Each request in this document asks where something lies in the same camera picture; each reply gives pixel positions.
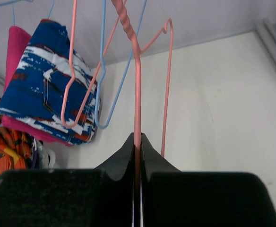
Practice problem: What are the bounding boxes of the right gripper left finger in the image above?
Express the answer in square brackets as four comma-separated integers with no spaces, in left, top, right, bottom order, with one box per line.
[0,134,134,227]

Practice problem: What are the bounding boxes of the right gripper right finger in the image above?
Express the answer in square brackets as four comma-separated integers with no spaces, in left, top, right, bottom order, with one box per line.
[141,134,276,227]

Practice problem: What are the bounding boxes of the pink hanger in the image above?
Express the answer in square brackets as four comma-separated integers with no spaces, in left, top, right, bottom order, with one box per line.
[112,0,174,227]
[60,0,128,130]

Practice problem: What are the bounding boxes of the orange patterned trousers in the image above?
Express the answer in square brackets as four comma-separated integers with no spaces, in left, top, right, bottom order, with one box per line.
[0,96,35,190]

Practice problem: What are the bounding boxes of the blue white patterned trousers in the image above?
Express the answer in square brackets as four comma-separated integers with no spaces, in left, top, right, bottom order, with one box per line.
[0,19,97,145]

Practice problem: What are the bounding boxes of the purple grey patterned trousers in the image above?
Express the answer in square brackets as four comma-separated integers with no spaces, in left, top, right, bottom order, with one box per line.
[31,138,44,169]

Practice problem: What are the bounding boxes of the pink trousers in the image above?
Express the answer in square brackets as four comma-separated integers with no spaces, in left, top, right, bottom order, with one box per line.
[1,26,70,146]

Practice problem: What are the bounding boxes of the white plastic basket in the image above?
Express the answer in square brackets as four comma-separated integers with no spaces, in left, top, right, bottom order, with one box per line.
[36,141,56,169]

